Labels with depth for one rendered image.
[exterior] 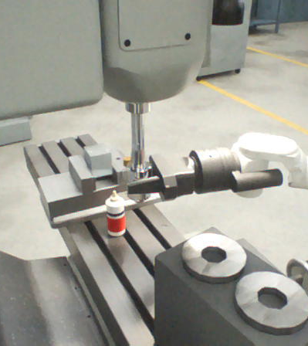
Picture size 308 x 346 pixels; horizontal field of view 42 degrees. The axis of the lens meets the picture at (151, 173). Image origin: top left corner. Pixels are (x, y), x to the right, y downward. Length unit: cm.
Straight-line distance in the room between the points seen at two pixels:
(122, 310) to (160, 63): 44
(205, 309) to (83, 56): 35
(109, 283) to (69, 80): 44
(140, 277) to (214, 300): 31
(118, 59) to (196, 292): 32
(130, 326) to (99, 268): 16
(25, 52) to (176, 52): 21
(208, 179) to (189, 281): 26
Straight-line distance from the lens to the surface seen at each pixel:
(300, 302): 54
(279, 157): 78
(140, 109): 67
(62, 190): 98
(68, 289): 91
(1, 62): 49
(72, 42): 50
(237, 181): 75
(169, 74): 60
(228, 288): 55
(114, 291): 80
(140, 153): 72
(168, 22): 57
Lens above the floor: 153
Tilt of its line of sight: 30 degrees down
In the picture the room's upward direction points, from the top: straight up
